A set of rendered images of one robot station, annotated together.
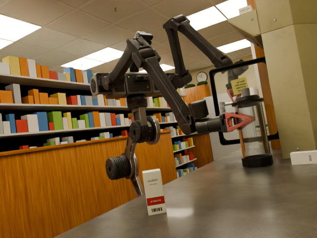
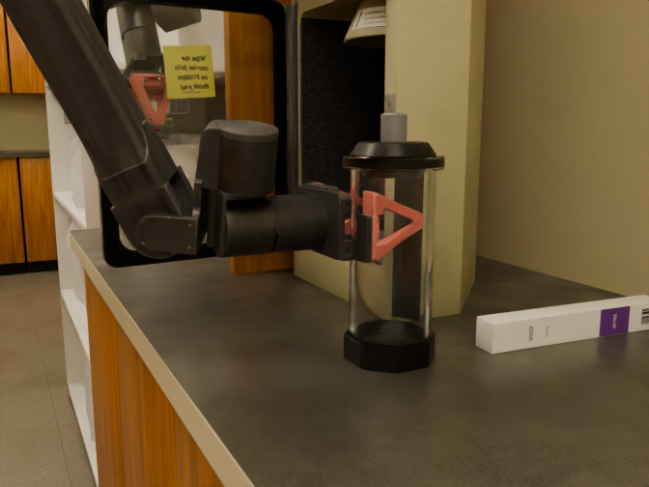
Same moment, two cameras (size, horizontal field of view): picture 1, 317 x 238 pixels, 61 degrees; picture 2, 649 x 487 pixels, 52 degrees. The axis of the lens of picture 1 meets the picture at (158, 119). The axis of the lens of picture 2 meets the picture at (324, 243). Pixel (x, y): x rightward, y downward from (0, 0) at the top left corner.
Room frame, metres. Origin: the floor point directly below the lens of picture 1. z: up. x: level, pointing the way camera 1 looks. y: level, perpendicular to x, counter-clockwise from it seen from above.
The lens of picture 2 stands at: (0.62, 0.32, 1.20)
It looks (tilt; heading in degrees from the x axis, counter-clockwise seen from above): 10 degrees down; 303
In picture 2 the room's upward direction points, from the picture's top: straight up
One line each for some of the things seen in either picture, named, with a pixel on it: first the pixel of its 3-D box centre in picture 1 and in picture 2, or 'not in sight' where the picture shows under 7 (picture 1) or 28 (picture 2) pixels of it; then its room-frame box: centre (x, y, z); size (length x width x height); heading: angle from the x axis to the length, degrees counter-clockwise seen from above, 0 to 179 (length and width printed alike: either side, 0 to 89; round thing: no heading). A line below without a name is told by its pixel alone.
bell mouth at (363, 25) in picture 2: not in sight; (404, 22); (1.06, -0.59, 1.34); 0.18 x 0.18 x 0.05
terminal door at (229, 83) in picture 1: (244, 102); (198, 129); (1.33, -0.44, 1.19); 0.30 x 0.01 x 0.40; 65
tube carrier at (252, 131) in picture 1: (252, 131); (391, 253); (0.94, -0.32, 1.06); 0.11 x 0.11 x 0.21
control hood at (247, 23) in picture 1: (252, 36); not in sight; (1.16, -0.46, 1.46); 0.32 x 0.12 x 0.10; 149
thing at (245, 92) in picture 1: (246, 97); (393, 144); (0.94, -0.32, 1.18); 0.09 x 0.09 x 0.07
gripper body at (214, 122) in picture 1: (219, 123); (299, 222); (0.99, -0.22, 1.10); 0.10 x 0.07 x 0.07; 150
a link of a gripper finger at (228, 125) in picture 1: (236, 121); (377, 221); (0.93, -0.27, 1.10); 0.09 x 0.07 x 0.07; 59
